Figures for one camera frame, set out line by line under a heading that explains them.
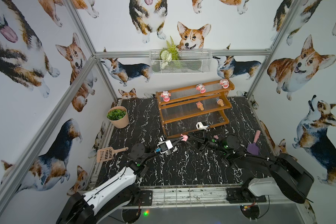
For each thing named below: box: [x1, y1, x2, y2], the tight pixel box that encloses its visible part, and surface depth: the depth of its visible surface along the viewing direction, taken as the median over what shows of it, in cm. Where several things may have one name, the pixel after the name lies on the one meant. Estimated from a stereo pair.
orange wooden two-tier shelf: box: [155, 80, 235, 138], surface depth 94 cm
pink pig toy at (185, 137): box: [179, 133, 189, 142], surface depth 65 cm
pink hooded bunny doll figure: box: [160, 90, 171, 103], surface depth 81 cm
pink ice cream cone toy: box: [196, 101, 205, 112], surface depth 94 cm
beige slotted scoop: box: [96, 146, 129, 163], surface depth 92 cm
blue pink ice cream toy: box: [216, 97, 225, 107], surface depth 97 cm
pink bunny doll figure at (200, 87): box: [195, 83, 206, 94], surface depth 86 cm
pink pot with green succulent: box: [106, 105, 130, 129], surface depth 96 cm
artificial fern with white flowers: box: [159, 35, 180, 70], surface depth 84 cm
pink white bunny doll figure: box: [219, 78, 230, 89], surface depth 89 cm
